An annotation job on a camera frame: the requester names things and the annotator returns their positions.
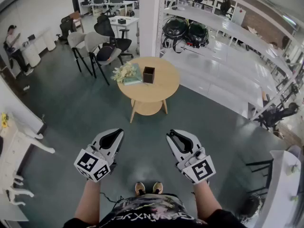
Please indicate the white ornate console table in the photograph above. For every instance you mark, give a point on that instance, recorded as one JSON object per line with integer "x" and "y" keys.
{"x": 12, "y": 146}

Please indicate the group of office workstations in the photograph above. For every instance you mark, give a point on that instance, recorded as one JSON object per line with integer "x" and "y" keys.
{"x": 107, "y": 1}

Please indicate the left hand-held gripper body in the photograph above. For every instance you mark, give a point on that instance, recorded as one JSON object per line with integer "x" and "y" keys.
{"x": 91, "y": 164}

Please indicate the person's right tan shoe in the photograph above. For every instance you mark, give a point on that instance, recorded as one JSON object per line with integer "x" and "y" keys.
{"x": 158, "y": 187}

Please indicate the dark bag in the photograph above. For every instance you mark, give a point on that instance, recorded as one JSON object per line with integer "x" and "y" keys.
{"x": 105, "y": 52}

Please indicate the yellow artificial flower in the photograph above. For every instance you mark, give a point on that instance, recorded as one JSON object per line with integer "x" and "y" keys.
{"x": 4, "y": 120}

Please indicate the dark brown square pen holder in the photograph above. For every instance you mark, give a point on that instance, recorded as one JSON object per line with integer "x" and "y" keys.
{"x": 148, "y": 76}

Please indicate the black mesh office chair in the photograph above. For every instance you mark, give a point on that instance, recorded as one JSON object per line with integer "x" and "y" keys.
{"x": 104, "y": 28}
{"x": 65, "y": 26}

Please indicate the cream dried flower bouquet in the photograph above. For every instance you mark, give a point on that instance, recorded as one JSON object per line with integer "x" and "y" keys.
{"x": 124, "y": 71}

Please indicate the pale green book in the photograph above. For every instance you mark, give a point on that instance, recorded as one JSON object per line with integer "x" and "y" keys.
{"x": 138, "y": 72}

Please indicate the person's left forearm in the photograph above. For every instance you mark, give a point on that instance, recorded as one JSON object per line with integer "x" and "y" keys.
{"x": 88, "y": 201}

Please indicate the person's black printed t-shirt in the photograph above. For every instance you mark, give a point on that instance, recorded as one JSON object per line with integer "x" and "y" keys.
{"x": 152, "y": 212}

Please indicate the person's tan shoe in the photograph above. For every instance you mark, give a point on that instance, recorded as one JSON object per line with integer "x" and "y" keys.
{"x": 158, "y": 187}
{"x": 140, "y": 188}

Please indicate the black glossy helmet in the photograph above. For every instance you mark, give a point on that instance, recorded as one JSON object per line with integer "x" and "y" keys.
{"x": 174, "y": 27}
{"x": 198, "y": 32}

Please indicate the person's right forearm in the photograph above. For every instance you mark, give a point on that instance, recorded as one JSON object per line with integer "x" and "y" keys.
{"x": 207, "y": 201}

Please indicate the white desk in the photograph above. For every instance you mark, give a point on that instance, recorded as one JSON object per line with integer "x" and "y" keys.
{"x": 128, "y": 20}

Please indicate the round wooden side table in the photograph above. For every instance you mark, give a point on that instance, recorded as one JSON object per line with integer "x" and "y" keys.
{"x": 161, "y": 84}

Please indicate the white rounded cabinet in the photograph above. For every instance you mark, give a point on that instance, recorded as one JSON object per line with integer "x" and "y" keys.
{"x": 32, "y": 53}
{"x": 46, "y": 40}

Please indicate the white metal shelving rack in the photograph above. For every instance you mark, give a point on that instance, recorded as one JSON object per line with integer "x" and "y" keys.
{"x": 213, "y": 53}

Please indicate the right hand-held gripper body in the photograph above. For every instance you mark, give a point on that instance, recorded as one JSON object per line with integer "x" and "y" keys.
{"x": 200, "y": 171}

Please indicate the person's left tan shoe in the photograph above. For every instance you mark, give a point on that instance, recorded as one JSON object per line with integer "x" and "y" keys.
{"x": 140, "y": 188}

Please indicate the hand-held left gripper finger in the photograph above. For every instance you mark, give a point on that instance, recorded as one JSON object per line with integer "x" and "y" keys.
{"x": 116, "y": 148}
{"x": 96, "y": 140}

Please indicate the white square pillar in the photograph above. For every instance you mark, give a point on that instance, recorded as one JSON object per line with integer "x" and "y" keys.
{"x": 149, "y": 20}

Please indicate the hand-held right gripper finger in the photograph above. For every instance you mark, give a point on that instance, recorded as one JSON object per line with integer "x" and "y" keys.
{"x": 175, "y": 152}
{"x": 193, "y": 142}

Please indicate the black tissue box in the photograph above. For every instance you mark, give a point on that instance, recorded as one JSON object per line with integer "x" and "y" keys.
{"x": 121, "y": 20}

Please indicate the grey fabric chair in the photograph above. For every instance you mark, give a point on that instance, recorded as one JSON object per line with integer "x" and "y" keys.
{"x": 74, "y": 38}
{"x": 93, "y": 40}

